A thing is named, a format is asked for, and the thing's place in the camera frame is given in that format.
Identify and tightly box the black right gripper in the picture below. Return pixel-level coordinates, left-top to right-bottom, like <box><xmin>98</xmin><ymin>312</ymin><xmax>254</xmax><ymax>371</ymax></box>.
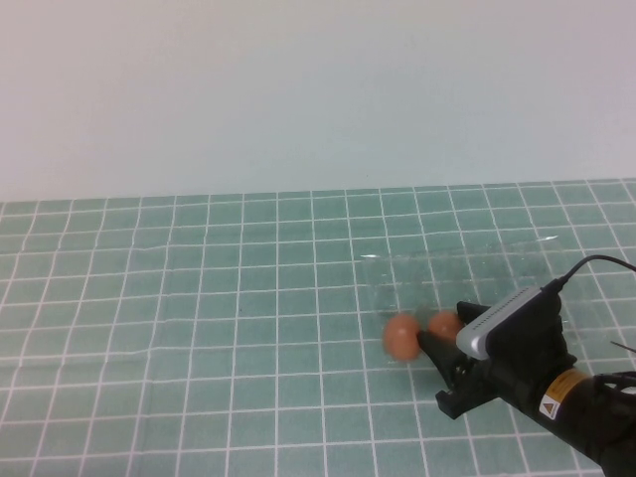
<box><xmin>415</xmin><ymin>300</ymin><xmax>593</xmax><ymax>432</ymax></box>

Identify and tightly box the brown egg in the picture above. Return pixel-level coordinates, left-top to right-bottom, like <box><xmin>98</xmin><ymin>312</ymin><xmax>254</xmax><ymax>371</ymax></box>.
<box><xmin>382</xmin><ymin>313</ymin><xmax>423</xmax><ymax>362</ymax></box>
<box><xmin>427</xmin><ymin>310</ymin><xmax>467</xmax><ymax>345</ymax></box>

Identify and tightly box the clear plastic egg tray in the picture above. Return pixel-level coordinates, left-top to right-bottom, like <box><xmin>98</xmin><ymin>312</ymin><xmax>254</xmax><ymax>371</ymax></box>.
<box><xmin>357</xmin><ymin>236</ymin><xmax>588</xmax><ymax>367</ymax></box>

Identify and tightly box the green checkered tablecloth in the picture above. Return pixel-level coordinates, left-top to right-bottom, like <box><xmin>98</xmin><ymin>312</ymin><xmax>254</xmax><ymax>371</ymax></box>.
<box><xmin>0</xmin><ymin>179</ymin><xmax>636</xmax><ymax>477</ymax></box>

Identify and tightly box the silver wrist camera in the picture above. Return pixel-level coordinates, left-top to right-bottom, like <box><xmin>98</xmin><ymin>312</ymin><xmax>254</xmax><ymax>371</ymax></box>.
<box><xmin>455</xmin><ymin>286</ymin><xmax>561</xmax><ymax>361</ymax></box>

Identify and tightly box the black camera cable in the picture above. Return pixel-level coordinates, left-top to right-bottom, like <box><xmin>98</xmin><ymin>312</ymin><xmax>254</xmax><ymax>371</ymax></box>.
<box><xmin>541</xmin><ymin>254</ymin><xmax>636</xmax><ymax>299</ymax></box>

